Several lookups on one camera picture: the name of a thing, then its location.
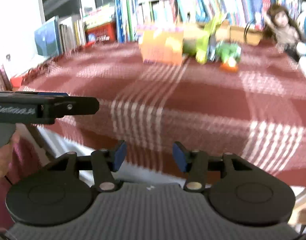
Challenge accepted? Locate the row of upright books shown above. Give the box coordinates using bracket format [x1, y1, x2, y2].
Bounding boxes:
[34, 0, 300, 56]

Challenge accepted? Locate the orange yellow snack package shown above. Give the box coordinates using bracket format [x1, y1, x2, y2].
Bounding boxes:
[138, 29, 184, 66]

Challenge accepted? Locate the green snack package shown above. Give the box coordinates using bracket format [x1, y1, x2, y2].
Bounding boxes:
[182, 13, 242, 73]

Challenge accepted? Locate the brown haired doll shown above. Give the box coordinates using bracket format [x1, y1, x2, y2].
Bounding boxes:
[263, 3, 302, 62]

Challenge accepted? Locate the red white plaid tablecloth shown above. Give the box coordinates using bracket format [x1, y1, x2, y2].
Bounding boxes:
[21, 42, 306, 187]

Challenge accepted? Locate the red maroon striped sleeve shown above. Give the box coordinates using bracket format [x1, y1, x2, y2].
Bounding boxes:
[0, 124, 42, 229]

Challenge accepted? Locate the wooden chair frame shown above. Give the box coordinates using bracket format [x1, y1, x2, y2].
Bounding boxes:
[288, 188, 306, 232]

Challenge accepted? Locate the white undercloth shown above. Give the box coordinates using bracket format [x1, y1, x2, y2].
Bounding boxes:
[37, 135, 185, 192]

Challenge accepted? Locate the wooden drawer box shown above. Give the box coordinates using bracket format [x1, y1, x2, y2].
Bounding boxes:
[197, 21, 264, 46]

